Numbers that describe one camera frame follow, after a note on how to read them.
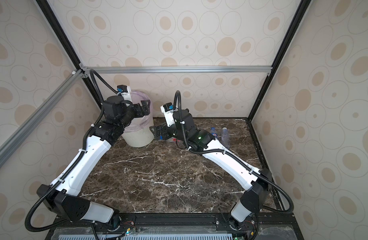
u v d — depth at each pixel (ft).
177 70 3.03
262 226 2.40
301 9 2.25
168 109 1.89
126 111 1.89
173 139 3.38
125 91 1.94
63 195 1.27
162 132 1.95
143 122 2.84
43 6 2.21
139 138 3.12
